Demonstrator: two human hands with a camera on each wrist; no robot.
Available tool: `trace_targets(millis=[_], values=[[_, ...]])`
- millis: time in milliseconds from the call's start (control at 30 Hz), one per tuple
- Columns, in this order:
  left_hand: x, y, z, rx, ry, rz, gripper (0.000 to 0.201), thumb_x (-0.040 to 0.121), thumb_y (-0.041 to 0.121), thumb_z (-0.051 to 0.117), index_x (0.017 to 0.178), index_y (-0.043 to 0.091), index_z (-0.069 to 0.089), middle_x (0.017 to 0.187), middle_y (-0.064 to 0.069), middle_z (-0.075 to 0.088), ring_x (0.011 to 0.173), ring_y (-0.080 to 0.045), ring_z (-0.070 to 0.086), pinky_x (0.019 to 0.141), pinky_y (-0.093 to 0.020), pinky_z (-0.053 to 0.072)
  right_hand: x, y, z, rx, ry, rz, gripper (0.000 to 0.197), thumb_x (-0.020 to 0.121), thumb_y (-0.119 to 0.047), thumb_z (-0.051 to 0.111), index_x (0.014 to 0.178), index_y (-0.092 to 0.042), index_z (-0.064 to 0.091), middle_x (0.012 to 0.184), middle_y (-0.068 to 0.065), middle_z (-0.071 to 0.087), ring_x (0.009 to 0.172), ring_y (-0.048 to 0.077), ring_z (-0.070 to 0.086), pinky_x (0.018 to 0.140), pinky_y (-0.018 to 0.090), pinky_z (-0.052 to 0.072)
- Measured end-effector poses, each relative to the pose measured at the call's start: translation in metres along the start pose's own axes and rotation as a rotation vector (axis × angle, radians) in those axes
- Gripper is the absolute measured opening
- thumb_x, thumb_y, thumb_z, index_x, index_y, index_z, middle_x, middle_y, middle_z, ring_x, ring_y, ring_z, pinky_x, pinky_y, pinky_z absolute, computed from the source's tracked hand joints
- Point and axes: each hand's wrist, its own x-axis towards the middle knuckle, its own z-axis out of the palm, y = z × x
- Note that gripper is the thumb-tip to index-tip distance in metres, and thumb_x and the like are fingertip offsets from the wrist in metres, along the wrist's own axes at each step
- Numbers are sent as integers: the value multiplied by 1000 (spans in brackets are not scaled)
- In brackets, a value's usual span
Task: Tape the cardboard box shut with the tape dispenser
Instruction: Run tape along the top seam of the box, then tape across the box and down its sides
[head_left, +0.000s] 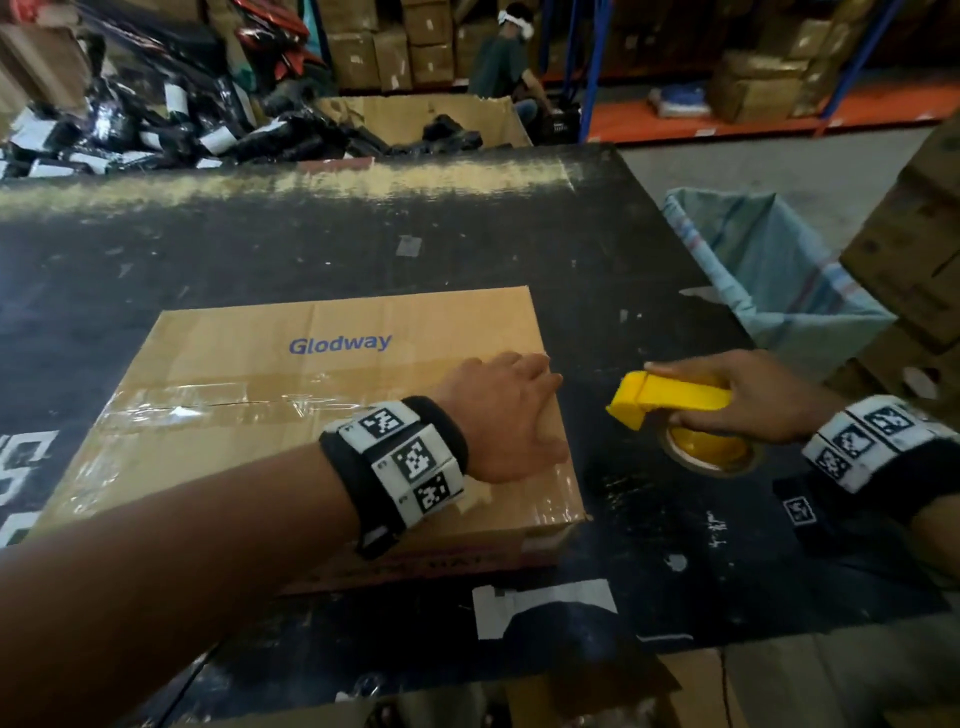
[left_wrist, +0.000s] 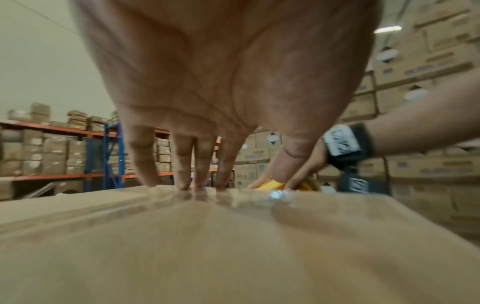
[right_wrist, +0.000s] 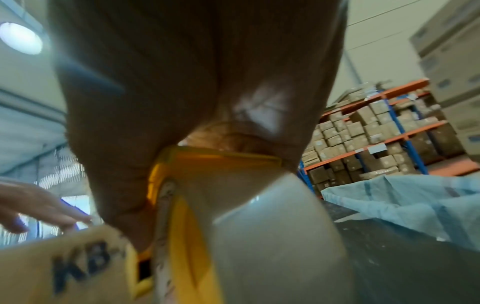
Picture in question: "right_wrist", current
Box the clear packing tape roll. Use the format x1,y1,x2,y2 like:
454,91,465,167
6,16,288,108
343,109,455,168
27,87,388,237
187,171,356,304

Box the light blue plastic sheet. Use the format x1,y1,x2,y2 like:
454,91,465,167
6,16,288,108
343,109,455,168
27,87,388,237
321,173,480,253

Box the stack of grey cartons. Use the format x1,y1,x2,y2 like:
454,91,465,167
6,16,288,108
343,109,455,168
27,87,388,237
408,0,480,163

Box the person's left hand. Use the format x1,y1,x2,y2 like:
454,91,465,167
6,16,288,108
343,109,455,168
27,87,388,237
0,175,93,235

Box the yellow tape dispenser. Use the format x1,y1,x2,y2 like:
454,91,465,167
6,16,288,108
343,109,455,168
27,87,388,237
127,145,283,304

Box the thin black cable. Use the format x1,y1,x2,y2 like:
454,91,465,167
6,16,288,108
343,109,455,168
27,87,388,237
348,0,441,28

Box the brown cardboard boxes on rack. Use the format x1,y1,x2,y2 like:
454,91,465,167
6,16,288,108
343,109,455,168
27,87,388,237
300,86,468,197

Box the beige printed cardboard box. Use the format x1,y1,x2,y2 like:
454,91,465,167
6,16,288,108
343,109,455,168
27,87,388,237
0,223,140,304

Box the person's right hand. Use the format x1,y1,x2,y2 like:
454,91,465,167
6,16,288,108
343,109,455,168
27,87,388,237
48,0,350,251

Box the round ceiling light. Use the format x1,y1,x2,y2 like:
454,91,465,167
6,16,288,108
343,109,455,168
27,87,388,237
0,22,44,56

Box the orange and blue shelf rack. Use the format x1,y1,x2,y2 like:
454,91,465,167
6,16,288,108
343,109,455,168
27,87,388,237
298,78,480,200

